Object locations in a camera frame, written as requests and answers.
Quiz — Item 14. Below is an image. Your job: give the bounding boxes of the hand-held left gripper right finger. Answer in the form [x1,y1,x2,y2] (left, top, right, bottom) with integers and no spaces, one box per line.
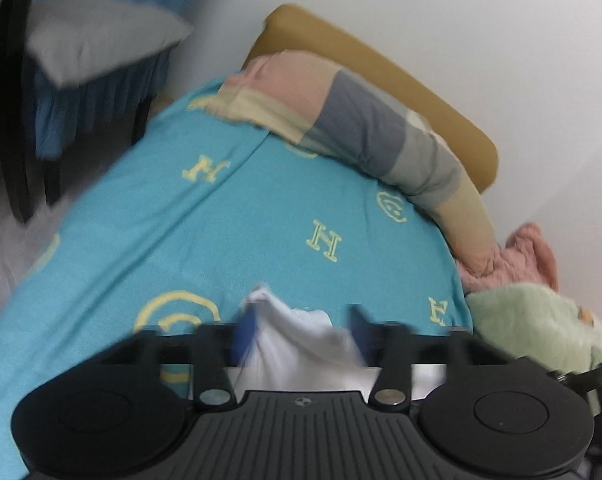
[347,304,508,407]

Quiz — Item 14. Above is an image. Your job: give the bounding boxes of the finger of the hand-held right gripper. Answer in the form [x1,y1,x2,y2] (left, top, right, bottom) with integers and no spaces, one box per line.
[550,366,602,397]

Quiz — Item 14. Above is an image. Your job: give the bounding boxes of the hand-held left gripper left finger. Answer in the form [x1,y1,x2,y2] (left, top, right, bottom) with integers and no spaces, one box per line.
[101,307,262,407]

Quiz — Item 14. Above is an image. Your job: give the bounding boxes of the white shirt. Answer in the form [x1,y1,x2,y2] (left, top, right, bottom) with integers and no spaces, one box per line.
[225,284,448,402]

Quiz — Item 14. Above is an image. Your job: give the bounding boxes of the light green fluffy blanket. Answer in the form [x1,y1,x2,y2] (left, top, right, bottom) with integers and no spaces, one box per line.
[465,282,602,387]

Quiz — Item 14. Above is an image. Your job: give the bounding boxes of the teal bed sheet yellow print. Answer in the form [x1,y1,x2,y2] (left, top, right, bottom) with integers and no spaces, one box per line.
[0,77,475,480]

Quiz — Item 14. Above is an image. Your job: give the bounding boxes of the pink fluffy blanket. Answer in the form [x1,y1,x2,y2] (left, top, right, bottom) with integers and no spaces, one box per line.
[456,222,560,295]

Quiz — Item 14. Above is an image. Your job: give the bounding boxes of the patchwork pink grey pillow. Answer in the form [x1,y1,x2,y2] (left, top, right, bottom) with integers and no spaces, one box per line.
[216,50,504,282]

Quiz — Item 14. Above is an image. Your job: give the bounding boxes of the dark wooden chair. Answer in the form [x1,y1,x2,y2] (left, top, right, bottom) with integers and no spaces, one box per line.
[42,94,154,207]

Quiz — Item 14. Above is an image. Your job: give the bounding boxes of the ochre headboard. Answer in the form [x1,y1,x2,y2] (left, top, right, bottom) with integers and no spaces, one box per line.
[241,4,500,196]

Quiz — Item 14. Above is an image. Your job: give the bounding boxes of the chair with blue cover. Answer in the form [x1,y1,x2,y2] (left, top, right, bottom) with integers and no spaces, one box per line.
[31,0,218,162]

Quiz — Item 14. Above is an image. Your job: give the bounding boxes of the black chair frame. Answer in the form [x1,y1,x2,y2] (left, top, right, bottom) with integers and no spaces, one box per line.
[0,0,42,224]

